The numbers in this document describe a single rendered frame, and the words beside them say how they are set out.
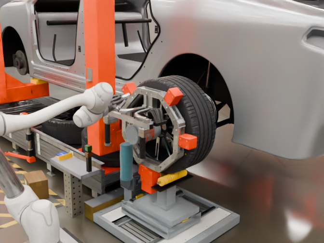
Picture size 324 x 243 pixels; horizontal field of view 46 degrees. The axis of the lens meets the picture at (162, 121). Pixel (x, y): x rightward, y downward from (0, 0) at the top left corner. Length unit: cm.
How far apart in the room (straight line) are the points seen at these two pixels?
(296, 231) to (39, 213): 200
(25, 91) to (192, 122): 275
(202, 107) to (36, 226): 120
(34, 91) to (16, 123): 291
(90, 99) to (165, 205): 122
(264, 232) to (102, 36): 190
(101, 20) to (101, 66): 31
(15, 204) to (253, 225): 185
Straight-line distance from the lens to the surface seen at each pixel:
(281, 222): 333
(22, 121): 190
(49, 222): 208
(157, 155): 270
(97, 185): 328
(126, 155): 260
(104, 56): 282
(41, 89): 482
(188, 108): 238
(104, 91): 193
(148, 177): 265
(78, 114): 204
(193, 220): 293
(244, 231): 313
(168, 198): 286
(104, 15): 280
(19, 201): 219
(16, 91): 469
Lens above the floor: 168
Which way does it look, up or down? 18 degrees down
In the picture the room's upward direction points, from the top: 2 degrees clockwise
